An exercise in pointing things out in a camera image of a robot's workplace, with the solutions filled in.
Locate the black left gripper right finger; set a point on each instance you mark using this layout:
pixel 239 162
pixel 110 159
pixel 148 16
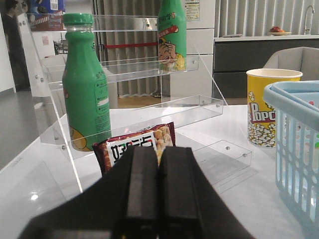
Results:
pixel 189 207

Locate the fruit plate on counter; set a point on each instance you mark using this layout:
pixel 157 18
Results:
pixel 277 31

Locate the green capped drink bottle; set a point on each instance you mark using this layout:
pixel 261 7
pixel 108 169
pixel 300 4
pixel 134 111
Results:
pixel 85 86

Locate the blue cookie box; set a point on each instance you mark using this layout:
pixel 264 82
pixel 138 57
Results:
pixel 46 15

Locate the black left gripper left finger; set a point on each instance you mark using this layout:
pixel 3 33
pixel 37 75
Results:
pixel 120 205

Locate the clear acrylic display shelf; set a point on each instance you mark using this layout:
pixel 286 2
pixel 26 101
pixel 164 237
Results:
pixel 224 163

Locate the chrome faucet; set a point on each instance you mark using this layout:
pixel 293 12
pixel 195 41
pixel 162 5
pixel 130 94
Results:
pixel 310 10

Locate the light blue plastic basket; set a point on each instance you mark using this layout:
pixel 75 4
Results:
pixel 297 147

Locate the person in black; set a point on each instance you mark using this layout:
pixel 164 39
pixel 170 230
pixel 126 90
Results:
pixel 14 46

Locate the brown cracker snack packet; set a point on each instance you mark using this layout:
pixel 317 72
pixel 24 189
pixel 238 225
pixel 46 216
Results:
pixel 159 136

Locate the green cartoon drink bottle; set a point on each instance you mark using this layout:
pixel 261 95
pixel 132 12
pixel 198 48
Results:
pixel 172 48

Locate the grey armchair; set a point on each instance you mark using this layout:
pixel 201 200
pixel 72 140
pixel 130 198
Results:
pixel 303 59

